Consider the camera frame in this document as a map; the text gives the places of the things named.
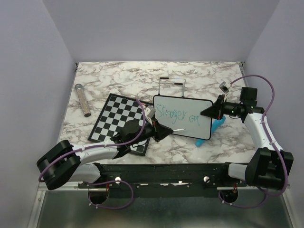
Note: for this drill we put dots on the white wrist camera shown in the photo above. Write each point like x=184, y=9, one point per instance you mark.
x=149, y=112
x=225, y=87

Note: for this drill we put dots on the black framed whiteboard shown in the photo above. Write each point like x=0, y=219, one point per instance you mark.
x=179, y=112

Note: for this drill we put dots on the wire whiteboard stand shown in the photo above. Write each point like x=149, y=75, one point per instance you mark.
x=169, y=83

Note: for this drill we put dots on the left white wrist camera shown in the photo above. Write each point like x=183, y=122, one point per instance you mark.
x=149, y=112

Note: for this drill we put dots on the black and white chessboard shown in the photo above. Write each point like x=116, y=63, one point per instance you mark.
x=115, y=113

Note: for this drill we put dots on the blue cylindrical tube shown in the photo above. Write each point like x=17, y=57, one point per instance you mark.
x=215, y=125

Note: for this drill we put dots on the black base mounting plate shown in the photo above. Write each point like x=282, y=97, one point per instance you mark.
x=161, y=180

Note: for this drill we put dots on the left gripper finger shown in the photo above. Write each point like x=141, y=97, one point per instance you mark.
x=163, y=133
x=159, y=126

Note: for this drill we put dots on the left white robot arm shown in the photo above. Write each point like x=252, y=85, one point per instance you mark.
x=63, y=163

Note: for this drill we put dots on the glittery silver tube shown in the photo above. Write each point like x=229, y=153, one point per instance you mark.
x=82, y=100

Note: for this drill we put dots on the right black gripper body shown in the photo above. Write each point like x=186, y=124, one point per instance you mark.
x=230, y=108

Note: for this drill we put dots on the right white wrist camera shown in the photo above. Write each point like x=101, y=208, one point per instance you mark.
x=225, y=87

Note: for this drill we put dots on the aluminium frame rail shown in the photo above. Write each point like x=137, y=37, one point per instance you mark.
x=276, y=180

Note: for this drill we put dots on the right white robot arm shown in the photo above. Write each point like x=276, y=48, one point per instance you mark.
x=270, y=165

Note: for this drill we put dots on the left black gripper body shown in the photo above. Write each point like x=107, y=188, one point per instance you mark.
x=149, y=131

